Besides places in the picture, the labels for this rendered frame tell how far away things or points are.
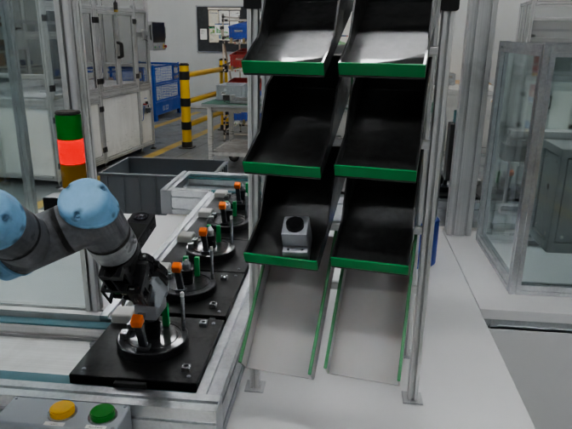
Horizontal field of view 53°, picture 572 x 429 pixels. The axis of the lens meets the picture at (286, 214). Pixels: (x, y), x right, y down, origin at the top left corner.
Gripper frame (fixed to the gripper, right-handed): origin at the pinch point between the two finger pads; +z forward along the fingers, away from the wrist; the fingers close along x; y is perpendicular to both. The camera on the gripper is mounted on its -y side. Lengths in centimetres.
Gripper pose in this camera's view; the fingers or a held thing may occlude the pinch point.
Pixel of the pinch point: (151, 288)
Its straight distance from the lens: 115.6
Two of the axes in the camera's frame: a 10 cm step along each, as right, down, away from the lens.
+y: -0.9, 8.4, -5.3
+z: 0.6, 5.4, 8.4
